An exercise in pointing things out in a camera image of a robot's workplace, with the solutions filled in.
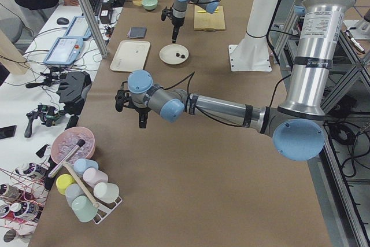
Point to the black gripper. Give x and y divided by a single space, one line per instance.
176 22
140 111

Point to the cream round plate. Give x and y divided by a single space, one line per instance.
167 54

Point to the cream rabbit tray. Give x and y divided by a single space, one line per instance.
130 55

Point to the bamboo cutting board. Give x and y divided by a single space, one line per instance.
209 22

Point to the mint green bowl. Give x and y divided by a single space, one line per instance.
149 4

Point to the grey folded cloth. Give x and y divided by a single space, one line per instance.
137 32

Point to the metal ice tongs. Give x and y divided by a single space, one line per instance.
55 170

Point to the pink plastic cup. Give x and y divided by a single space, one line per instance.
94 176

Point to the blue plastic cup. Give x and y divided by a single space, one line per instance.
82 164

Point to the pink bowl with ice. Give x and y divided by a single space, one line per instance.
68 139

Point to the white plastic cup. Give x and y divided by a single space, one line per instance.
106 192

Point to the blue teach pendant far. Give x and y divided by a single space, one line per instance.
78 27

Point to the blue teach pendant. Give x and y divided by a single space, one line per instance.
78 27
64 51

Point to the yellow plastic cup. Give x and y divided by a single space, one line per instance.
63 182

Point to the grey plastic cup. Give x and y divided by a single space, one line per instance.
72 192

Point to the white cup rack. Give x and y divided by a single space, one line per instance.
104 209

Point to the blue teach pendant near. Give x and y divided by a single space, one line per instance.
64 51

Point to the green plastic cup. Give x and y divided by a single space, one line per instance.
84 209

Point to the black computer mouse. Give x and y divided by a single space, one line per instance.
62 21

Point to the black smartphone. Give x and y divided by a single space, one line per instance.
7 132

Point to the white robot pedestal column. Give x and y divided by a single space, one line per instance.
251 54

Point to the aluminium frame post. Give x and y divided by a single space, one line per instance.
94 27

